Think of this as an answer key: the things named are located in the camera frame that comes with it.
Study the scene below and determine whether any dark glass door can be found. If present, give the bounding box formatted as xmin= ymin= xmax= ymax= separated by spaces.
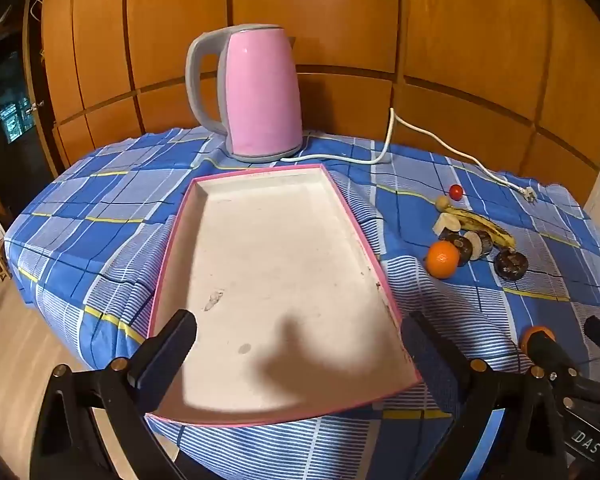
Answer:
xmin=0 ymin=35 xmax=48 ymax=211

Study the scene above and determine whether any spotted yellow banana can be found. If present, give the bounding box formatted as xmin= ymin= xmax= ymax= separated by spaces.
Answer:
xmin=450 ymin=207 xmax=517 ymax=252

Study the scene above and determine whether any dark round fruit with cap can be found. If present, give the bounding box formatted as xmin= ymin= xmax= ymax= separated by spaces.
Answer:
xmin=495 ymin=249 xmax=529 ymax=280

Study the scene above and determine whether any wooden panelled wardrobe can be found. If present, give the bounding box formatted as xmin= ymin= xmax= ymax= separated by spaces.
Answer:
xmin=22 ymin=0 xmax=600 ymax=201

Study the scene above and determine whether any orange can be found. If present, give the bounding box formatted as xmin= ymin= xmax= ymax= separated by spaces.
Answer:
xmin=520 ymin=326 xmax=556 ymax=353
xmin=425 ymin=241 xmax=461 ymax=280

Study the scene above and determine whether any white power cord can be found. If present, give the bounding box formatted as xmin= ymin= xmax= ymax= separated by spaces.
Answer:
xmin=280 ymin=107 xmax=538 ymax=206

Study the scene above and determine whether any cut dark-skinned fruit half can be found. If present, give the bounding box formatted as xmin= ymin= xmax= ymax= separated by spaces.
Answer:
xmin=432 ymin=213 xmax=463 ymax=236
xmin=462 ymin=230 xmax=494 ymax=261

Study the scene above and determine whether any pink-edged white tray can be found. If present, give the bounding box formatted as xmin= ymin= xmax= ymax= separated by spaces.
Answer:
xmin=145 ymin=162 xmax=423 ymax=428

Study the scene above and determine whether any blue plaid tablecloth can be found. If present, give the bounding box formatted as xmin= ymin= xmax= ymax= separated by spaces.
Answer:
xmin=4 ymin=127 xmax=600 ymax=480

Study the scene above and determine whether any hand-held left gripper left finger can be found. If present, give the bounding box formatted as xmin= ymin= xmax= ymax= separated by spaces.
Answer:
xmin=30 ymin=309 xmax=198 ymax=480

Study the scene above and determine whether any pink electric kettle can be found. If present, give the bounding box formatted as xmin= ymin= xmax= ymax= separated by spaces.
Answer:
xmin=186 ymin=24 xmax=303 ymax=163

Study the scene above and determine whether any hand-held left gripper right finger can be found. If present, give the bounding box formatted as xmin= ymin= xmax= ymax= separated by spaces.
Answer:
xmin=401 ymin=310 xmax=568 ymax=480

